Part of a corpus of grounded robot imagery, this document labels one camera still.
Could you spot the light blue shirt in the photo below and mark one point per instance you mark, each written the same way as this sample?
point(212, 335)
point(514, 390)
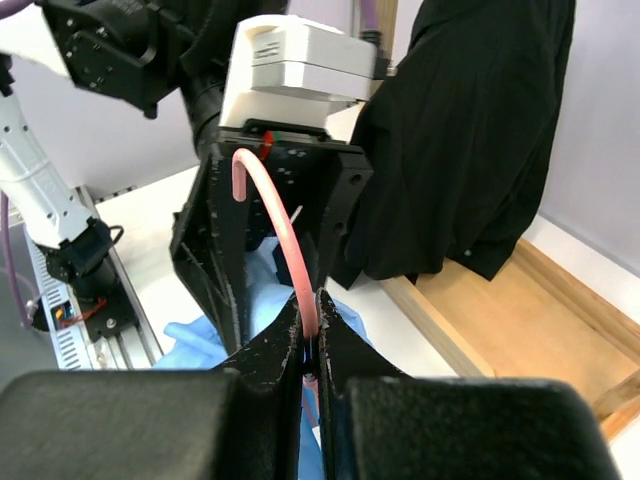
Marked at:
point(260, 320)

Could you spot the black shirt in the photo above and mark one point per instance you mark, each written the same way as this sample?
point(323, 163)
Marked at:
point(459, 139)

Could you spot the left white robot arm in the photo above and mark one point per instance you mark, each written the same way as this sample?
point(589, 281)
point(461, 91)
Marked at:
point(114, 94)

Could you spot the pink wire hanger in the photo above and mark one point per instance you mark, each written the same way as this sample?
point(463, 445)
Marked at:
point(245, 163)

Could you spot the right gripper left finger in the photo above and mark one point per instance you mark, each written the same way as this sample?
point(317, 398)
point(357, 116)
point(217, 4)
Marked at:
point(83, 424)

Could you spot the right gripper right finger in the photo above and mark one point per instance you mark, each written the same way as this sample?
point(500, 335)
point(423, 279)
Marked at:
point(377, 422)

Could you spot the wooden clothes rack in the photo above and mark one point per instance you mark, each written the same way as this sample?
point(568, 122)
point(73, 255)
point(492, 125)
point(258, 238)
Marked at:
point(533, 318)

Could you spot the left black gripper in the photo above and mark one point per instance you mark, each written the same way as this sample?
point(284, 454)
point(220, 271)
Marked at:
point(319, 181)

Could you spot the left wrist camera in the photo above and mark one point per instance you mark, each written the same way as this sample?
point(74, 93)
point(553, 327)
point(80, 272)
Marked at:
point(287, 69)

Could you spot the aluminium mounting rail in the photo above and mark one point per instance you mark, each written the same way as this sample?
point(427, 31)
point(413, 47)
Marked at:
point(119, 336)

